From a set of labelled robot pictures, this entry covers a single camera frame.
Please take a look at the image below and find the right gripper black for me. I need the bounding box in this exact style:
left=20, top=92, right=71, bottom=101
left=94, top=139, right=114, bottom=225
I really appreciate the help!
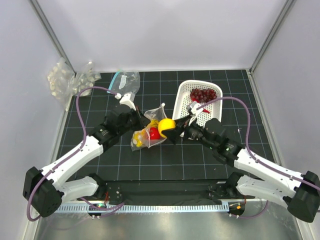
left=162, top=113, right=217, bottom=150

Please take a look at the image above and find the aluminium corner post right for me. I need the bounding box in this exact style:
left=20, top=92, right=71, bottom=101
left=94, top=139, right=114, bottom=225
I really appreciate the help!
left=249, top=0, right=297, bottom=75

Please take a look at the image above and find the black grid mat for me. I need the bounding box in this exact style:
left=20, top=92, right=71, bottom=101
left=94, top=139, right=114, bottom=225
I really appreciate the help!
left=58, top=69, right=275, bottom=181

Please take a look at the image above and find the yellow banana bunch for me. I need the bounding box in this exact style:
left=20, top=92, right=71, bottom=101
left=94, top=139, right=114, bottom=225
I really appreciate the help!
left=130, top=119, right=162, bottom=151

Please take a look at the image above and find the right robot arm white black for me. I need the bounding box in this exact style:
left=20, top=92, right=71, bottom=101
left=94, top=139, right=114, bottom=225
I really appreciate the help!
left=157, top=116, right=320, bottom=223

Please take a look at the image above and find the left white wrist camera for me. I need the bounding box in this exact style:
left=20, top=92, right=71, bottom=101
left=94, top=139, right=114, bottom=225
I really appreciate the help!
left=119, top=92, right=136, bottom=110

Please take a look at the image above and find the slotted cable duct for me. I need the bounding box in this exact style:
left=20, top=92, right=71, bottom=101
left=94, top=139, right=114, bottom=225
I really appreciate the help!
left=55, top=202, right=229, bottom=214

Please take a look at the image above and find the red apple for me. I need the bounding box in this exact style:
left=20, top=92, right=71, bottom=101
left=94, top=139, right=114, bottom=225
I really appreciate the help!
left=149, top=127, right=161, bottom=140

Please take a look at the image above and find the dark red grape bunch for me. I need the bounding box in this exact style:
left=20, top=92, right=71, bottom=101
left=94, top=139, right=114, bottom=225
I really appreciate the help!
left=189, top=88, right=217, bottom=103

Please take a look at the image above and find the white perforated plastic basket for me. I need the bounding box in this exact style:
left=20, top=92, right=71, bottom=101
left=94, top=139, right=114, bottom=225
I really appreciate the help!
left=171, top=79, right=224, bottom=127

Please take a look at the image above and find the red chili pepper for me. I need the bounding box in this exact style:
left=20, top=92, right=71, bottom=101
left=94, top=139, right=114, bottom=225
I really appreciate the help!
left=191, top=98, right=211, bottom=113

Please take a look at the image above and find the blue zipper clear bag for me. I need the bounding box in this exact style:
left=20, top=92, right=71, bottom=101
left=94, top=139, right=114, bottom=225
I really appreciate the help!
left=108, top=71, right=141, bottom=96

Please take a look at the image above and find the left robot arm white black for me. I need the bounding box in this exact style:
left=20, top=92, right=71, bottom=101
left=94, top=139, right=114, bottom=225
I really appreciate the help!
left=22, top=108, right=151, bottom=222

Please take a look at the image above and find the polka dot bag middle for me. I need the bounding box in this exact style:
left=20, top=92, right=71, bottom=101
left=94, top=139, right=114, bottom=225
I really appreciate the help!
left=71, top=61, right=101, bottom=96

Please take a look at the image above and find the aluminium corner post left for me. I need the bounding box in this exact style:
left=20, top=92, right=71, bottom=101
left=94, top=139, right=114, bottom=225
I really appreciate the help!
left=28, top=0, right=76, bottom=72

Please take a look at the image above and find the yellow round fruit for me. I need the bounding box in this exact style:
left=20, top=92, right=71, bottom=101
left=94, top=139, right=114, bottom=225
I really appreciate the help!
left=157, top=118, right=176, bottom=138

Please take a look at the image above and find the polka dot zip bag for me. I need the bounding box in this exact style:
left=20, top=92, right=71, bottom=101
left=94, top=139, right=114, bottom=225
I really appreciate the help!
left=130, top=103, right=167, bottom=151

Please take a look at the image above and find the aluminium corner post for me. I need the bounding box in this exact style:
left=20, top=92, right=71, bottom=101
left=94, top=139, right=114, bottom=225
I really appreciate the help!
left=249, top=0, right=297, bottom=75
left=28, top=0, right=76, bottom=72

